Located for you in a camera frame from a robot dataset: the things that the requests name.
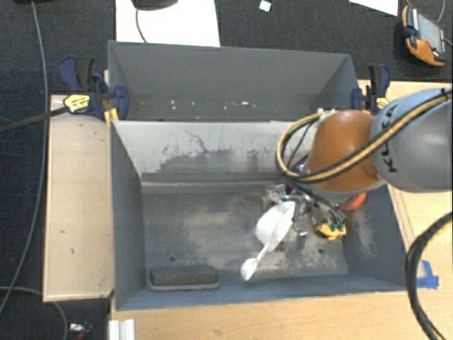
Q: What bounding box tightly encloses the white plastic cup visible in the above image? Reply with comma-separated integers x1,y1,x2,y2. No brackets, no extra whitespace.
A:
254,203,297,253

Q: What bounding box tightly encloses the yellow small block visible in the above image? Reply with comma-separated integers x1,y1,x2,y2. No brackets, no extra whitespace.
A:
314,222,348,241

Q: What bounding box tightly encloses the dark grey sponge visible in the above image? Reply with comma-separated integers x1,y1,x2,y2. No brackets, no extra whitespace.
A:
148,265,220,292

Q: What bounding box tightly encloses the grey metal bin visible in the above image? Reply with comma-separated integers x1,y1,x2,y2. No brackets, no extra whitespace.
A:
107,40,408,312

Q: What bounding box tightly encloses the white plastic spoon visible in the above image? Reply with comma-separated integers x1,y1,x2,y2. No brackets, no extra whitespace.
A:
240,213,292,282

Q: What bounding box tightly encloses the pale wood board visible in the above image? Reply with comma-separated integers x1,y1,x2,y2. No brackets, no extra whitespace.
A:
42,93,115,302

